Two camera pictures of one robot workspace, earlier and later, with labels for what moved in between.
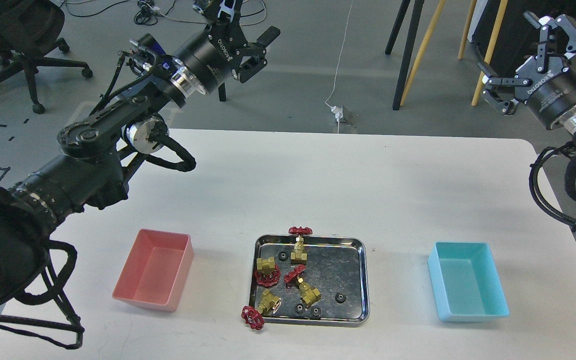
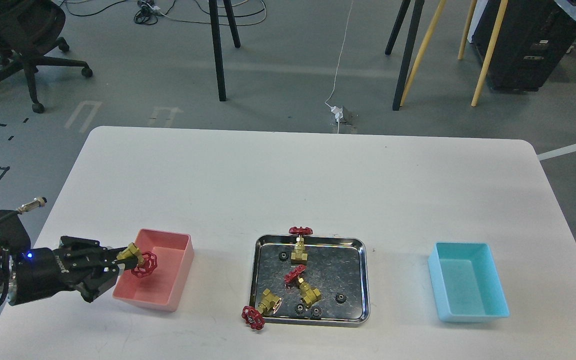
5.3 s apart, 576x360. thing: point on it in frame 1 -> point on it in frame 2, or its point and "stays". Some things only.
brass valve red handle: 267,273 -> 147,262
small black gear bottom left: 299,309 stays
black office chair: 20,31 stays
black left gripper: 213,54 -> 74,264
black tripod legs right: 418,6 stays
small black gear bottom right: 315,312 stays
